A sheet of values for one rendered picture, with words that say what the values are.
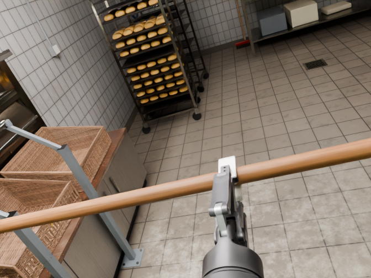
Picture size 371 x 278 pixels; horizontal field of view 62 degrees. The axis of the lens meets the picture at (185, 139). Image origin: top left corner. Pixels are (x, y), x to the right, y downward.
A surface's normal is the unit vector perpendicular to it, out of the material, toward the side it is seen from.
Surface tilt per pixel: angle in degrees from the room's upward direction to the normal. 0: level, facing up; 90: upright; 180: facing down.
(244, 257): 36
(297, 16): 90
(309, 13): 90
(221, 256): 6
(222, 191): 6
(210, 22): 90
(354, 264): 0
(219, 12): 90
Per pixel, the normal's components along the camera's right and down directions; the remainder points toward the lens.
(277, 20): -0.10, 0.54
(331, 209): -0.31, -0.81
